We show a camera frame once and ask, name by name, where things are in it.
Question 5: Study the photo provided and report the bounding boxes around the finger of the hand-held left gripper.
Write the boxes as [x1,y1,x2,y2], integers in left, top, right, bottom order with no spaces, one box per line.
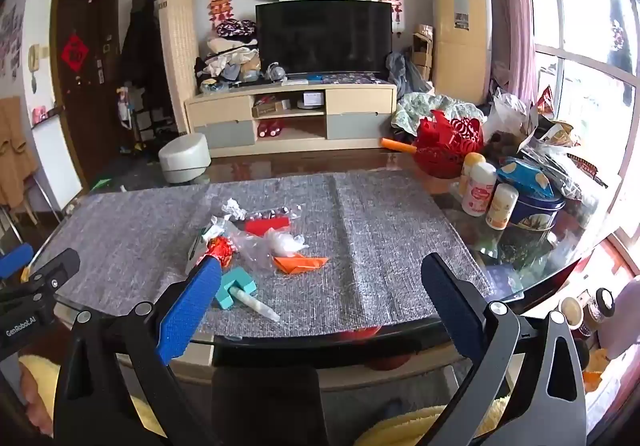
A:
[29,247,82,295]
[0,242,35,279]

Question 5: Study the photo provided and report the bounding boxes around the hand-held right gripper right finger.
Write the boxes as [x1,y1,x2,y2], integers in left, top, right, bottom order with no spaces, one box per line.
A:
[421,253,588,446]

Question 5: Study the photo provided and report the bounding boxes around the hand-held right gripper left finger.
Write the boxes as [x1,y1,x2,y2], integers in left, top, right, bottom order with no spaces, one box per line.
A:
[52,256,223,446]

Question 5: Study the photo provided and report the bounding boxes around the blue capped white tube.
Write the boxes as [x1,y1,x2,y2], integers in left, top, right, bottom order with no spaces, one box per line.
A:
[215,270,281,324]

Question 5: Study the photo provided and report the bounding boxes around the red foil candy wrapper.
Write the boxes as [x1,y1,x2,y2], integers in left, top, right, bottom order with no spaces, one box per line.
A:
[199,236,236,271]

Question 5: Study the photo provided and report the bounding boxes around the silver white wrapper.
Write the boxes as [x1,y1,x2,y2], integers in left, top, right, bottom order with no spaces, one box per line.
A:
[200,215,238,241]

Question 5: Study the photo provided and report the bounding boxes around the white foil packet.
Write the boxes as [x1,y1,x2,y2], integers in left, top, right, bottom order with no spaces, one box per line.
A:
[222,198,247,223]

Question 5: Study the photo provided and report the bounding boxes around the red cardboard box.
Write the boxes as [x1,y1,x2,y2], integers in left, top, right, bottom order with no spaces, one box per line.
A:
[244,217,292,235]

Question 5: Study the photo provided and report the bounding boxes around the clear plastic bag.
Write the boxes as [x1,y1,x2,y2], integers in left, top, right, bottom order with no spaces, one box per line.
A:
[232,228,308,271]

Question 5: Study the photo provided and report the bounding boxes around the orange paper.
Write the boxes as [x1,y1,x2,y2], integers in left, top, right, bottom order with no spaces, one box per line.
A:
[272,253,330,274]

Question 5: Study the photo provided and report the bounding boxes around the silver blister pack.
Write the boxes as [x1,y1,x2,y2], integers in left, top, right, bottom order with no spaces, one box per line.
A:
[247,206,303,223]

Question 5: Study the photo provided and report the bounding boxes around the grey woven table mat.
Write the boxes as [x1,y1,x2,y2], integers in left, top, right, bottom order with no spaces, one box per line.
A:
[30,171,496,342]

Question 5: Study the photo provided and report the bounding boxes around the white bottle yellow label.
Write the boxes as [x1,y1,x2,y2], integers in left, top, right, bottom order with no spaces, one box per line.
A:
[486,183,519,231]

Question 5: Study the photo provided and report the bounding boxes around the white lidded jar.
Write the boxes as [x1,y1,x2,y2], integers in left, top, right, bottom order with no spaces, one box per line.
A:
[559,296,586,331]

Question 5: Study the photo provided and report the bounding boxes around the white bottle pink label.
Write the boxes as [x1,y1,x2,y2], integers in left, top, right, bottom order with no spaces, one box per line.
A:
[461,161,498,217]

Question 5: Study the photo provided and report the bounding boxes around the blue round tin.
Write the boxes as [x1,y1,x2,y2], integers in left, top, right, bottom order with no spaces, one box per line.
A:
[502,193,566,247]

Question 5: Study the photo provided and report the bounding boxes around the yellow capped white bottle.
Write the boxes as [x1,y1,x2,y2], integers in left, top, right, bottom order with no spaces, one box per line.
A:
[457,152,487,197]

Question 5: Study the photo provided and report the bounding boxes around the dark lidded jar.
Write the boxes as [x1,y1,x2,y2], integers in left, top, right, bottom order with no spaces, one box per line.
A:
[587,287,615,321]

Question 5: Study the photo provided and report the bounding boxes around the blue snack bag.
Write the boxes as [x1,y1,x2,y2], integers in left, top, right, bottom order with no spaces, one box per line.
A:
[497,158,556,199]

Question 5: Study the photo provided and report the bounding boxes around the white round stool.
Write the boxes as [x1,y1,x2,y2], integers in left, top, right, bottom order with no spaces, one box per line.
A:
[158,133,213,185]

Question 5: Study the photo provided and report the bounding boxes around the red plastic basket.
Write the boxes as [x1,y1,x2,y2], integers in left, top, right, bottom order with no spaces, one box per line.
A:
[412,110,485,179]

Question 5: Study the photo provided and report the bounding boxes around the brown wooden door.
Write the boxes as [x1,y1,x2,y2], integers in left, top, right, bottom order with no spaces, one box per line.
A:
[50,0,123,177]

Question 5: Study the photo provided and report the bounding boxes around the black storage rack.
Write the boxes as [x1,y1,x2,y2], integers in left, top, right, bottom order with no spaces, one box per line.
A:
[131,103,176,149]

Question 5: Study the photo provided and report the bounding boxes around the orange plastic stick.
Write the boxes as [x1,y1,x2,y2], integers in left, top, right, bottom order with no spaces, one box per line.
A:
[381,138,418,154]

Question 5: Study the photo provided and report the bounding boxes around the pile of plastic bags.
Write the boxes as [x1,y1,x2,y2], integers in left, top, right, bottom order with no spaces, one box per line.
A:
[485,86,611,207]

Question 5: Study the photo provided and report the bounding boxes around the floral cloth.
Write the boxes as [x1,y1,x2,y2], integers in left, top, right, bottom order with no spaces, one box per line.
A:
[392,92,486,137]

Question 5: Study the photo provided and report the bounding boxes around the beige television cabinet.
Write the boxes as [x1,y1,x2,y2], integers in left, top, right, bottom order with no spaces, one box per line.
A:
[185,80,398,159]

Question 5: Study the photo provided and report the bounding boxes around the red diamond paper decoration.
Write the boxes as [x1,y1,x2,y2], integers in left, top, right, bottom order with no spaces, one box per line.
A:
[61,33,93,72]

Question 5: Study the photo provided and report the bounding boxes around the small cardboard box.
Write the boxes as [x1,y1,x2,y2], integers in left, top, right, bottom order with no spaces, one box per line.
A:
[252,100,291,117]

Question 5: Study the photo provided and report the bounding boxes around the dark hanging coat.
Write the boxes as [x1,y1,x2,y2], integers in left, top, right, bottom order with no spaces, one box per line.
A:
[120,0,171,137]

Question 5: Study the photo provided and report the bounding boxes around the grey blue cloth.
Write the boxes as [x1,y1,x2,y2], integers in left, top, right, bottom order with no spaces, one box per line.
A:
[387,52,431,94]

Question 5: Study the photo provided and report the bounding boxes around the beige woven folding screen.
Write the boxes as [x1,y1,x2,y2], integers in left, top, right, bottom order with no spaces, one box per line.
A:
[159,0,201,137]

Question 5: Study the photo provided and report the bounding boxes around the pile of clothes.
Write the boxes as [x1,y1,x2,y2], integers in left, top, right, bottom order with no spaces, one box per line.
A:
[195,20,263,94]

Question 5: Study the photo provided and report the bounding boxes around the beige standing air conditioner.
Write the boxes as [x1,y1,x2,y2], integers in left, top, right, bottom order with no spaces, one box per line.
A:
[432,0,493,106]

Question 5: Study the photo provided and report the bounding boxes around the stacked cardboard boxes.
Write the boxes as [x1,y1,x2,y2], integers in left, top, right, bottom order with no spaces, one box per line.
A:
[411,23,435,81]

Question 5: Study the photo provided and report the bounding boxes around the pink curtain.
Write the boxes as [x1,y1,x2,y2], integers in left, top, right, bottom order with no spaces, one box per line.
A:
[481,0,538,104]

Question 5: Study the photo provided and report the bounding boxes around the black television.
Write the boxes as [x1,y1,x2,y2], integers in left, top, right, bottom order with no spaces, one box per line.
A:
[255,0,393,75]

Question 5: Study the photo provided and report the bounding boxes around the window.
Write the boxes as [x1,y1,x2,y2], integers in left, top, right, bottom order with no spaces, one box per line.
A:
[515,0,640,247]

